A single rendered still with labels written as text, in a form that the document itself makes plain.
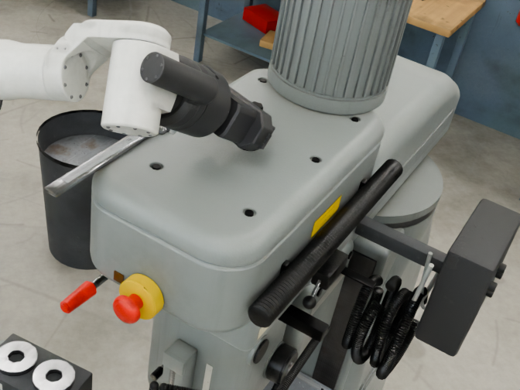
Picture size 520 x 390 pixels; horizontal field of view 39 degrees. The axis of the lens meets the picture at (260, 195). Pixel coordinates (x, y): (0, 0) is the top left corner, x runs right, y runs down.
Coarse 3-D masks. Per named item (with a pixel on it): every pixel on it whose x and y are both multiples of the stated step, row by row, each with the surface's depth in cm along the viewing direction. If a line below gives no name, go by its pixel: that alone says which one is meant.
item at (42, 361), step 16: (16, 336) 167; (0, 352) 161; (16, 352) 163; (32, 352) 163; (48, 352) 165; (0, 368) 158; (16, 368) 158; (32, 368) 161; (48, 368) 160; (64, 368) 160; (80, 368) 163; (0, 384) 158; (16, 384) 157; (32, 384) 158; (48, 384) 157; (64, 384) 157; (80, 384) 159
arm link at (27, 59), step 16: (0, 48) 85; (16, 48) 85; (32, 48) 84; (48, 48) 84; (0, 64) 84; (16, 64) 84; (32, 64) 83; (0, 80) 85; (16, 80) 84; (32, 80) 84; (0, 96) 87; (16, 96) 87; (32, 96) 86; (48, 96) 85
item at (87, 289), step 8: (96, 280) 103; (104, 280) 104; (80, 288) 101; (88, 288) 101; (96, 288) 103; (72, 296) 100; (80, 296) 100; (88, 296) 101; (64, 304) 99; (72, 304) 99; (80, 304) 100; (64, 312) 99
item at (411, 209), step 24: (432, 168) 170; (408, 192) 161; (432, 192) 162; (384, 216) 152; (408, 216) 154; (432, 216) 163; (360, 240) 150; (360, 264) 151; (384, 264) 149; (408, 264) 164; (360, 288) 154; (384, 288) 160; (408, 288) 183; (336, 312) 161; (336, 336) 164; (312, 360) 172; (336, 360) 168; (336, 384) 172; (360, 384) 177; (384, 384) 212
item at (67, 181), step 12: (120, 144) 98; (132, 144) 98; (96, 156) 94; (108, 156) 95; (84, 168) 92; (96, 168) 93; (60, 180) 89; (72, 180) 90; (48, 192) 88; (60, 192) 88
